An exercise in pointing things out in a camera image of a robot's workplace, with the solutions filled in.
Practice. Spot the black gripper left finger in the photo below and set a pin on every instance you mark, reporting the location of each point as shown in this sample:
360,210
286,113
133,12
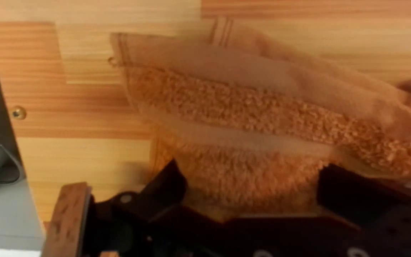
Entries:
158,202

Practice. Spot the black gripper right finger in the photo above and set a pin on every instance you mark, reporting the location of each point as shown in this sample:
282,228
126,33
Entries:
360,199

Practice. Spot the orange towel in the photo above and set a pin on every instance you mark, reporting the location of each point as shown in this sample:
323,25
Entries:
252,122

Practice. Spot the wooden wrist block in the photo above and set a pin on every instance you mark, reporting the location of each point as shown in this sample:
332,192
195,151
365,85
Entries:
66,229

